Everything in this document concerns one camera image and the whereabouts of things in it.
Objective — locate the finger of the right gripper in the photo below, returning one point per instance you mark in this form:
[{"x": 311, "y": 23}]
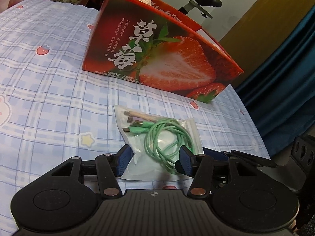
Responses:
[{"x": 216, "y": 155}]

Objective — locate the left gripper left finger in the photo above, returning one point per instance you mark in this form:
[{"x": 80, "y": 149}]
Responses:
[{"x": 107, "y": 168}]

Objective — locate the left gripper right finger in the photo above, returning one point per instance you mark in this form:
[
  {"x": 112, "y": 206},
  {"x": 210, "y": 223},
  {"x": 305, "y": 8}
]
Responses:
[{"x": 201, "y": 168}]

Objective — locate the red strawberry cardboard box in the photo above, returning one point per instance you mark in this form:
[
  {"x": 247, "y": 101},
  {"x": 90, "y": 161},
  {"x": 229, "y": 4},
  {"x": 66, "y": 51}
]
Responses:
[{"x": 158, "y": 46}]

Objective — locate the teal curtain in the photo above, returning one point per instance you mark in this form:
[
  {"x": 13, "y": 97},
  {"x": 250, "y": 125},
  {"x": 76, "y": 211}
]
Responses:
[{"x": 279, "y": 94}]

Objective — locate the blue plaid strawberry tablecloth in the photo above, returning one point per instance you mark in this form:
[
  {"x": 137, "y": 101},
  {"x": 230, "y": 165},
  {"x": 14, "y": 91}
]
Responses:
[{"x": 59, "y": 111}]

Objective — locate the wooden door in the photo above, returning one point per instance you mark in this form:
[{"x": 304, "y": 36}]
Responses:
[{"x": 261, "y": 31}]

